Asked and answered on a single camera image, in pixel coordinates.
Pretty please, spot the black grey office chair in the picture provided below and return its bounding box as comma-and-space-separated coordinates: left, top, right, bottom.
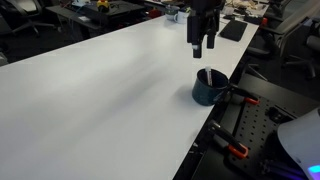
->
281, 16, 320, 81

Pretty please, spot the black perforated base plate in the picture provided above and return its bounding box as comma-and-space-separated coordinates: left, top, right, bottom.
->
191, 72, 320, 180

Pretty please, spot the dark background desk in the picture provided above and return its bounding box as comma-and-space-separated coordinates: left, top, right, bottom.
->
44, 0, 146, 39

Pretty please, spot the white mug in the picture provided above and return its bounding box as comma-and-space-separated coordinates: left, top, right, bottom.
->
173, 9, 191, 25

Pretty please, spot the grey green mug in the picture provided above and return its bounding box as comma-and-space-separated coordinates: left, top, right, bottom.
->
164, 4, 181, 22

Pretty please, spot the black flat pad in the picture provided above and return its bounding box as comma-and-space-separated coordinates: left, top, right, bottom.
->
219, 19, 249, 43

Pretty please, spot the dark blue enamel cup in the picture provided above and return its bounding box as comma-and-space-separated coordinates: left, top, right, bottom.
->
191, 68, 230, 107

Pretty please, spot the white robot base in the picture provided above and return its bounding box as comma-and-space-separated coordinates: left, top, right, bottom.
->
277, 107, 320, 180

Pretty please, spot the grey backed office chair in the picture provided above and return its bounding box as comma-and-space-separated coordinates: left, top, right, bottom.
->
0, 0, 56, 38

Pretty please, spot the yellow red stop button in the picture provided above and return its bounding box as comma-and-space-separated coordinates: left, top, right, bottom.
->
96, 0, 111, 10

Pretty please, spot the red background object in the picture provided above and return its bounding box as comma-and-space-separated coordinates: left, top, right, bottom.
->
148, 8, 163, 19

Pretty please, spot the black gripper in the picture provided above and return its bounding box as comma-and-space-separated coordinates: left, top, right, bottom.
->
186, 0, 224, 60

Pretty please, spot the black small box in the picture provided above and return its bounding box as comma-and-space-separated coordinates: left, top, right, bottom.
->
244, 12, 265, 25

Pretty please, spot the black clamp with orange handles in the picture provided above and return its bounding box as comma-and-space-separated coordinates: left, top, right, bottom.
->
207, 119, 250, 160
218, 83, 260, 106

